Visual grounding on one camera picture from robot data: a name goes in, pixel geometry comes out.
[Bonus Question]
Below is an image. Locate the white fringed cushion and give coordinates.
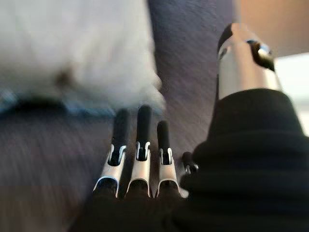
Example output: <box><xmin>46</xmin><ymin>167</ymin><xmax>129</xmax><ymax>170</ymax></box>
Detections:
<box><xmin>0</xmin><ymin>0</ymin><xmax>167</xmax><ymax>114</ymax></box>

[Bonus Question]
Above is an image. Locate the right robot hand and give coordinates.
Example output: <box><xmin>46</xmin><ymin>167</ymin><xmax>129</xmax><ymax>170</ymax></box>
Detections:
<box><xmin>69</xmin><ymin>23</ymin><xmax>309</xmax><ymax>232</ymax></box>

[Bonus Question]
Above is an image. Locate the grey fabric armchair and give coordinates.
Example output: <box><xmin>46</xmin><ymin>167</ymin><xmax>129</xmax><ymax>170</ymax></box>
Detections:
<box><xmin>0</xmin><ymin>0</ymin><xmax>236</xmax><ymax>232</ymax></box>

